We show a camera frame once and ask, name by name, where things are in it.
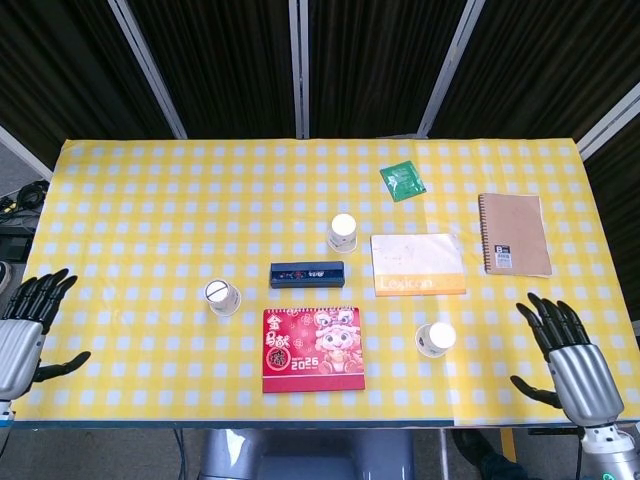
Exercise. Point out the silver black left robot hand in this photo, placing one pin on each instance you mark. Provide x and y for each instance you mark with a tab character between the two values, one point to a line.
20	350

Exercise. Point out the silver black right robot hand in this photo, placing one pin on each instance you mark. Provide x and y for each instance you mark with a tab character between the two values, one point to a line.
582	380

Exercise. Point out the white paper cup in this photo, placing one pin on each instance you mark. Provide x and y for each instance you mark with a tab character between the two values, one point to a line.
222	297
436	340
342	232

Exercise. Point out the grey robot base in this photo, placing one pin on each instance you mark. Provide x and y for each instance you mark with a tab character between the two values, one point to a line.
305	455

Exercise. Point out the yellow checkered tablecloth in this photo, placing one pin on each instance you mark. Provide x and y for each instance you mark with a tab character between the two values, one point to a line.
150	225

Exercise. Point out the white black shoe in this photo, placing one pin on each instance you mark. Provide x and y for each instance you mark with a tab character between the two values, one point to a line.
4	277

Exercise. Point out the black flat device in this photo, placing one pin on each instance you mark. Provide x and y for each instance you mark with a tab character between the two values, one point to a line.
12	247

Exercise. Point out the brown spiral notebook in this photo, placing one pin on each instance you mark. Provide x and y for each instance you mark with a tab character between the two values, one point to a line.
515	235

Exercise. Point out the black fabric screen panel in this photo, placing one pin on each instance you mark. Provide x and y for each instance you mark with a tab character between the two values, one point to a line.
215	65
380	65
65	65
540	65
617	210

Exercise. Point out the Lexicon orange white notepad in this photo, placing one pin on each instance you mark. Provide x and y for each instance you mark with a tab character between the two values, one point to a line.
417	262

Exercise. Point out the green foil packet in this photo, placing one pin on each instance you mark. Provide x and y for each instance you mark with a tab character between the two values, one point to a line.
402	180

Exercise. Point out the red 2026 desk calendar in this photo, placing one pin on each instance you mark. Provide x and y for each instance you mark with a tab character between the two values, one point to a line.
312	350

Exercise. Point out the dark blue rectangular box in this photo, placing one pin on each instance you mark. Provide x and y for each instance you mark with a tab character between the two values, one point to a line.
307	275

